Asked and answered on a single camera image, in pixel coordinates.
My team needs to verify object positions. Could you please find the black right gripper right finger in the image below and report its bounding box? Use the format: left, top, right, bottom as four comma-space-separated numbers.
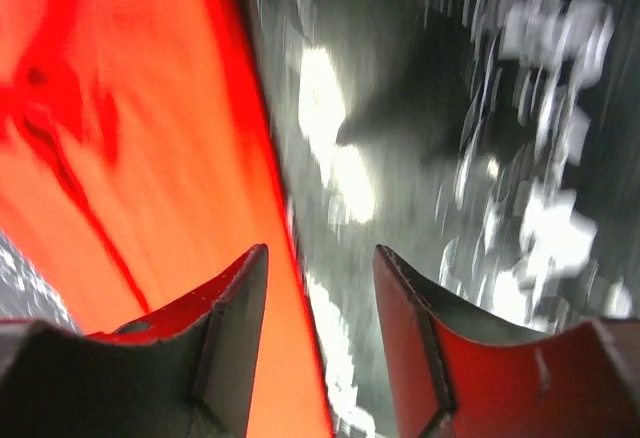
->
373, 245, 639, 437

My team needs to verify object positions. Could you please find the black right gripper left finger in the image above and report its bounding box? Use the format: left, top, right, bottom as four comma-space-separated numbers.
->
1, 244, 268, 437

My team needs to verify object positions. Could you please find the red t shirt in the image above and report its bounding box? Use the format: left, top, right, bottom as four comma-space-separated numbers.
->
1, 0, 332, 437

